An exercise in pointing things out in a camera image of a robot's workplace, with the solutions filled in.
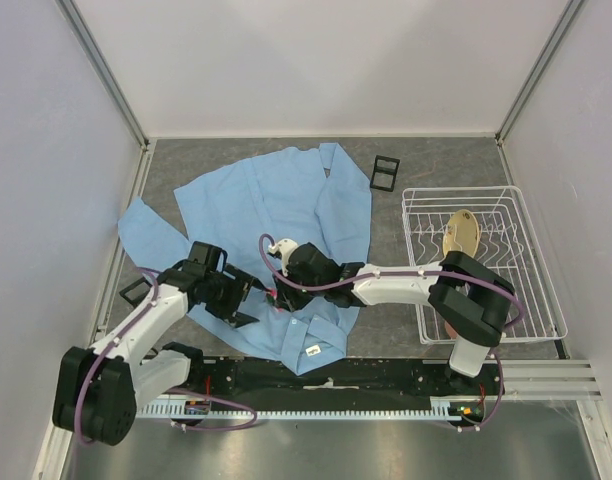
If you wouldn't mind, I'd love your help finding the pink ceramic cup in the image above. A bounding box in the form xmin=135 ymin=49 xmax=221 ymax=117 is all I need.
xmin=444 ymin=323 xmax=458 ymax=339

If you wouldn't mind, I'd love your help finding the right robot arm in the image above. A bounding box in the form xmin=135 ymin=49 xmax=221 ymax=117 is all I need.
xmin=259 ymin=234 xmax=524 ymax=394

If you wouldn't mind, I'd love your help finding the white slotted cable duct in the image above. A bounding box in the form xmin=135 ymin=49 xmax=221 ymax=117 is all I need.
xmin=136 ymin=395 xmax=489 ymax=422

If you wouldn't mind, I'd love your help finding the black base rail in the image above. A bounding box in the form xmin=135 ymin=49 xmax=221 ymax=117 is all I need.
xmin=135 ymin=349 xmax=507 ymax=406

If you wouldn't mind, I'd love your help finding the black plastic frame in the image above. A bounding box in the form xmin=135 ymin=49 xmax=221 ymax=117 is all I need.
xmin=370 ymin=155 xmax=400 ymax=193
xmin=119 ymin=277 xmax=152 ymax=308

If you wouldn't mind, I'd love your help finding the white wire dish rack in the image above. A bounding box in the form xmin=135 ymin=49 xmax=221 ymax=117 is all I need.
xmin=400 ymin=185 xmax=570 ymax=346

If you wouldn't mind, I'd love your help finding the beige ceramic plate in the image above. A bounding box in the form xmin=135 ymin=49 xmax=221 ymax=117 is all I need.
xmin=442 ymin=209 xmax=481 ymax=258

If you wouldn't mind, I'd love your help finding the black plastic frame left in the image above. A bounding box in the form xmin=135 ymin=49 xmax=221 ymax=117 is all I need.
xmin=119 ymin=277 xmax=152 ymax=308

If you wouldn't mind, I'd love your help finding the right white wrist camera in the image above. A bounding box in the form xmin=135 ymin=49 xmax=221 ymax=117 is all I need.
xmin=267 ymin=238 xmax=299 ymax=277

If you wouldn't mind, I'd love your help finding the black plastic frame back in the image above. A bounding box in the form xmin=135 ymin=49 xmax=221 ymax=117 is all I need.
xmin=370 ymin=155 xmax=400 ymax=193

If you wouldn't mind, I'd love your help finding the light blue shirt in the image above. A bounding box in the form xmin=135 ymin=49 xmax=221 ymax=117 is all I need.
xmin=118 ymin=143 xmax=372 ymax=375

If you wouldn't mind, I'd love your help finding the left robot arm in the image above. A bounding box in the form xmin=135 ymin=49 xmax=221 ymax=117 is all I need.
xmin=52 ymin=242 xmax=266 ymax=446

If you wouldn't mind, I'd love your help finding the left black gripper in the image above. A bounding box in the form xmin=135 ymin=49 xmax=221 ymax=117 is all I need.
xmin=203 ymin=264 xmax=267 ymax=328

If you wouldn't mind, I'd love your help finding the pink flower plush brooch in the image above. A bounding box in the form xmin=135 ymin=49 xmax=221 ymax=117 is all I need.
xmin=265 ymin=289 xmax=283 ymax=311

